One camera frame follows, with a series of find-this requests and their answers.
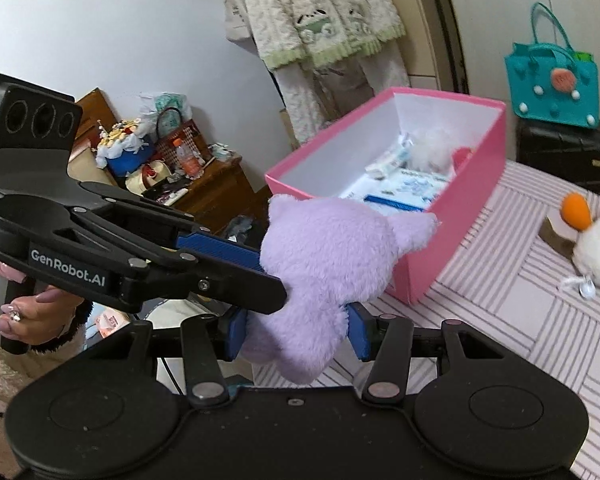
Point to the white printed plastic bag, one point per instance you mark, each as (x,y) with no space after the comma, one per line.
(162,105)

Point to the cream fleece pajamas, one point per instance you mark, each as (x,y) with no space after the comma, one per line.
(325,15)

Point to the blue flower bouquet bowl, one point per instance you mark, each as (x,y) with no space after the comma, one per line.
(125,152)

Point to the pink striped tablecloth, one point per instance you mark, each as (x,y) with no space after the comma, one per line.
(505,320)

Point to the black suitcase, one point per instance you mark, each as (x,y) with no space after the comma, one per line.
(560,155)

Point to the person's left forearm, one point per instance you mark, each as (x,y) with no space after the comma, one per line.
(0,375)

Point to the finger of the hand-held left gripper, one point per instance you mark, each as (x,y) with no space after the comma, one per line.
(220,250)
(240,287)

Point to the person's left hand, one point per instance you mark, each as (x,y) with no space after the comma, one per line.
(40,317)

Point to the canvas tote bag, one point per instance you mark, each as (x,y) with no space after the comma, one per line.
(237,15)

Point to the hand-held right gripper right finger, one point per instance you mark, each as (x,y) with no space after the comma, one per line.
(361,332)

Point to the teal felt handbag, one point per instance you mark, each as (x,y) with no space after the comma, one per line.
(550,100)

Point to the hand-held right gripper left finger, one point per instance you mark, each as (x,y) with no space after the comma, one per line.
(235,335)

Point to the orange drink bottle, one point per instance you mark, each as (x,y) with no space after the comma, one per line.
(187,160)

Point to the wooden cabinet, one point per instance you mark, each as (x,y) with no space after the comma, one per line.
(215,190)

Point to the brown wicker basket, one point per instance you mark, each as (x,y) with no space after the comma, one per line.
(167,145)

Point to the large blue tissue pack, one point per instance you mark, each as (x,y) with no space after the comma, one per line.
(410,187)

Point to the white fluffy plush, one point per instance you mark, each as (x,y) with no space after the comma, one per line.
(430,147)

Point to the pink cardboard box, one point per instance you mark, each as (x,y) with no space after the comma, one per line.
(430,255)

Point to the small white tissue pack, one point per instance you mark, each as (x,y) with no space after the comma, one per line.
(387,160)

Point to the purple plush toy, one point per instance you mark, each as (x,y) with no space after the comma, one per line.
(325,270)

